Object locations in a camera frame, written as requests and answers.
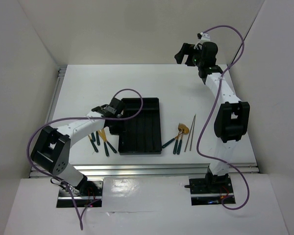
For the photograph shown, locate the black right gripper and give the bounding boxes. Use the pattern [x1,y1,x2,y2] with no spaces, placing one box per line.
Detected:
[175,43,204,68]

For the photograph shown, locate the gold knife green handle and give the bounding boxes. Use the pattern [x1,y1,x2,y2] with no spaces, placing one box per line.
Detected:
[98,129,109,157]
[107,140,117,154]

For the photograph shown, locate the gold fork green handle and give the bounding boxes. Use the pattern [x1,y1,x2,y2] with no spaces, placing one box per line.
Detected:
[96,131,100,146]

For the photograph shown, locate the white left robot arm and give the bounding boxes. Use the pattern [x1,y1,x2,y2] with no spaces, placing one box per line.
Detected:
[30,98,125,195]

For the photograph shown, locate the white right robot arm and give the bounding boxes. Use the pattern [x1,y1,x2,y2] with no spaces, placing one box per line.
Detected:
[174,42,250,193]

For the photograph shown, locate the black cutlery tray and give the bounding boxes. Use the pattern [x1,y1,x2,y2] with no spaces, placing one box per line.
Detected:
[118,97,162,155]

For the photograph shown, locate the gold fork group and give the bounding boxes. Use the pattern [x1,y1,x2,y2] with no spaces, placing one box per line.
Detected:
[173,123,185,154]
[176,132,185,155]

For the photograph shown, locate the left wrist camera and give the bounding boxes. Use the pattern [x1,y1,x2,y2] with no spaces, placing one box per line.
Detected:
[91,98,125,118]

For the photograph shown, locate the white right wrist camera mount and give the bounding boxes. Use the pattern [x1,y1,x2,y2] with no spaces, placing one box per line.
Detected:
[194,32,211,49]

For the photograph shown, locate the aluminium front rail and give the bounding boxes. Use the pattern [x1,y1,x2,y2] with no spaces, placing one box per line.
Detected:
[29,163,260,177]

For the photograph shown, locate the aluminium rail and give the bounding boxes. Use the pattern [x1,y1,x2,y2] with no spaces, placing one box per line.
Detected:
[29,163,260,177]
[45,65,68,123]

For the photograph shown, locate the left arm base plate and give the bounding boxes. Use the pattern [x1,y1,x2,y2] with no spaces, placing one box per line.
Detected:
[56,180,103,208]

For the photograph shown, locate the aluminium left rail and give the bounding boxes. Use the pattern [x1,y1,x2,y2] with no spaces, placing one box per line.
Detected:
[45,65,68,123]

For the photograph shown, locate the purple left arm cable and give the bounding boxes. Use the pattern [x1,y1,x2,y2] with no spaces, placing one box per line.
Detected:
[26,88,144,231]

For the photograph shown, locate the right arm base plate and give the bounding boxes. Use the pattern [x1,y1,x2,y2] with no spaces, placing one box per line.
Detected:
[184,178,236,206]

